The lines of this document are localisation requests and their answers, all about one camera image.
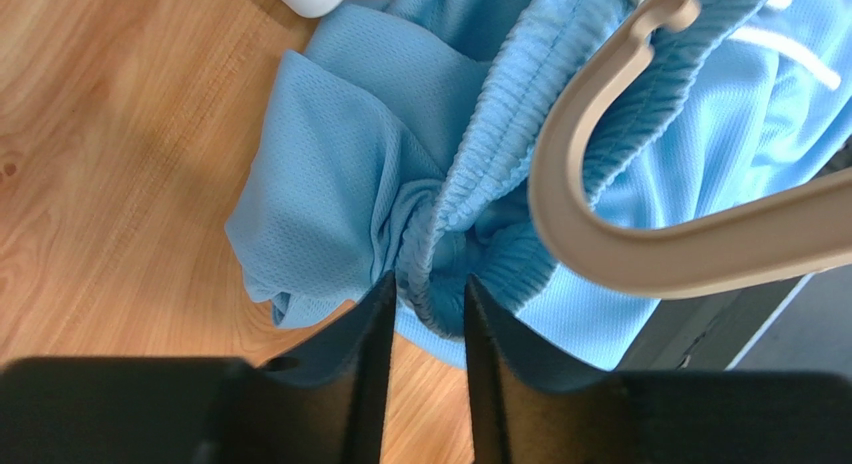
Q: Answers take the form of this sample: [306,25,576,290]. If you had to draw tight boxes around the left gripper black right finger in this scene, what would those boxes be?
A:
[464,277,851,463]

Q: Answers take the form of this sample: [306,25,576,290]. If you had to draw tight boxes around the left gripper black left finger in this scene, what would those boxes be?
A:
[1,274,396,463]

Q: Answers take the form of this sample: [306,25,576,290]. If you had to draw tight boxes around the light blue shorts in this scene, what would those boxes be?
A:
[224,0,852,371]

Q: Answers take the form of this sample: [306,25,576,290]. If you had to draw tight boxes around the beige plastic hanger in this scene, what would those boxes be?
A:
[529,0,851,299]

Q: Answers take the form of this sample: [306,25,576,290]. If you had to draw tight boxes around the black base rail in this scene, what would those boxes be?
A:
[615,136,852,373]

